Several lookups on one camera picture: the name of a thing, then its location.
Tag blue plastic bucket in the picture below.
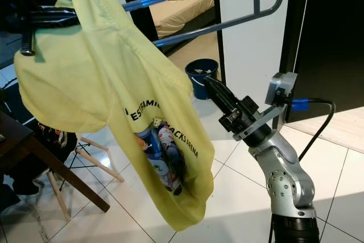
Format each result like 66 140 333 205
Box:
185 58 220 100

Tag bed with beige sheet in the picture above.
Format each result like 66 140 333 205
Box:
151 0 217 42

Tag black door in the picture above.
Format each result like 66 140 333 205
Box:
284 0 364 123

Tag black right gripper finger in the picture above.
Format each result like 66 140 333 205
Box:
209 77 248 113
203 77 237 121

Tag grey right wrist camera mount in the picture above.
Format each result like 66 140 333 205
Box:
233 72 299 141

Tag grey blue hanger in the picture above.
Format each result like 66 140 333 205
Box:
125 0 285 47

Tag dark wooden table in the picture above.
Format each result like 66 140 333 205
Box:
0 112 110 213

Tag yellow printed t-shirt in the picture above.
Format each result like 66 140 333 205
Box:
13 0 216 232

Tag black patterned cloth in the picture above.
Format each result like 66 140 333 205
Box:
28 119 86 195

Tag white chair wooden legs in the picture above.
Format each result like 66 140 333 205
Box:
45 135 126 221

